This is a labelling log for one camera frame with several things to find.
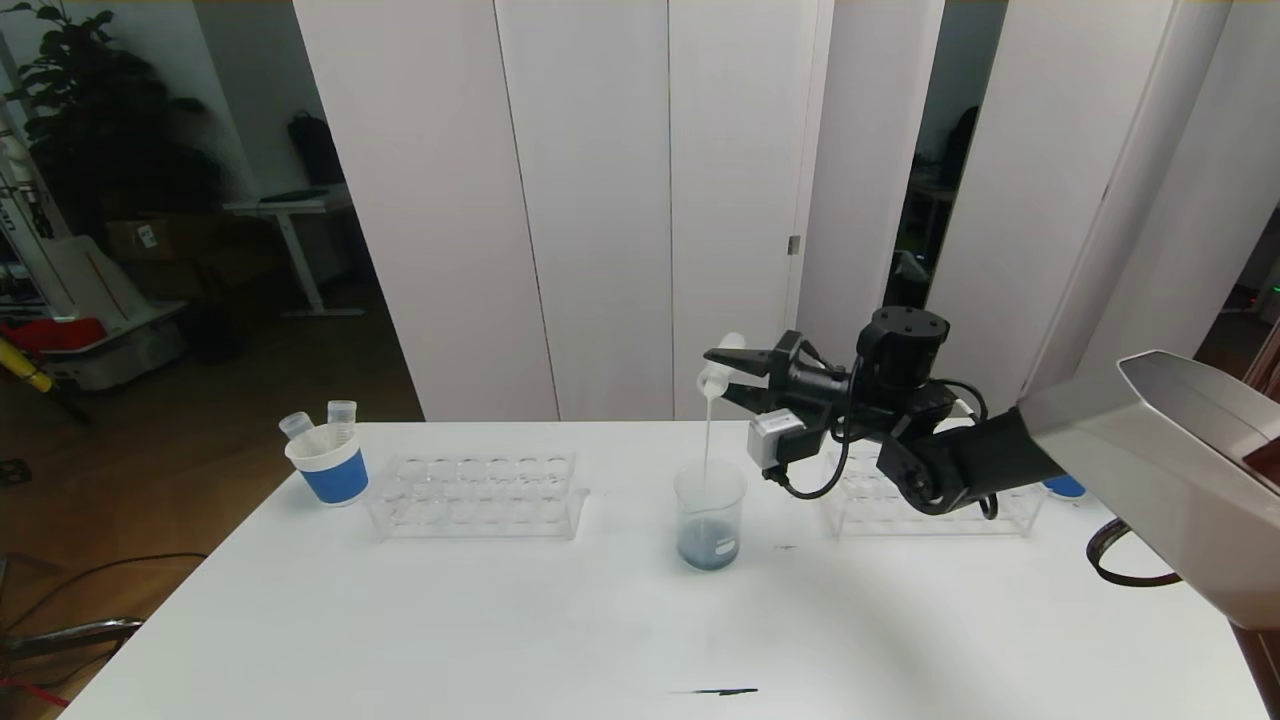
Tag red plastic item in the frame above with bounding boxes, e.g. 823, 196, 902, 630
0, 318, 109, 356

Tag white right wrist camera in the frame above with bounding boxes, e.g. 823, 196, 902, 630
747, 410, 807, 469

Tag white folding partition screen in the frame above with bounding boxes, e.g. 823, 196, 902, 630
895, 0, 1280, 419
293, 0, 943, 423

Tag black floor cable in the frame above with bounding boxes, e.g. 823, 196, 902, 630
0, 553, 209, 641

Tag yellow black tool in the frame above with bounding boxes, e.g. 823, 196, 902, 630
0, 335, 96, 426

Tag white standing desk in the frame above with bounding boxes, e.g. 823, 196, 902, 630
225, 190, 366, 321

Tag white pigment test tube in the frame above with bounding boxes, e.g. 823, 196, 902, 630
697, 332, 747, 399

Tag clear plastic beaker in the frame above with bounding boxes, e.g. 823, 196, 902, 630
673, 460, 748, 573

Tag red floor cable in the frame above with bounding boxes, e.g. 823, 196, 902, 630
0, 678, 71, 709

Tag dark green potted plant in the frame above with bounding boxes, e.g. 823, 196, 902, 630
5, 0, 226, 241

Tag grey metal stand leg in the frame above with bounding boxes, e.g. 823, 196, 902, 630
0, 618, 146, 661

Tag brown cardboard box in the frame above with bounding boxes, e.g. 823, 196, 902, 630
108, 218, 236, 296

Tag black backpack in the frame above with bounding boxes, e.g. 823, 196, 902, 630
290, 113, 346, 191

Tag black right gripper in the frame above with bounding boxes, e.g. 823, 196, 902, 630
703, 329, 851, 414

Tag white mobile machine base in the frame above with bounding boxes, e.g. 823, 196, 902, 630
0, 95, 191, 393

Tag clear plastic test tube rack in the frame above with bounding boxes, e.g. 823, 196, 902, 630
818, 445, 1046, 539
368, 450, 591, 541

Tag black office chair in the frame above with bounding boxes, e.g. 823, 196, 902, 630
945, 105, 981, 191

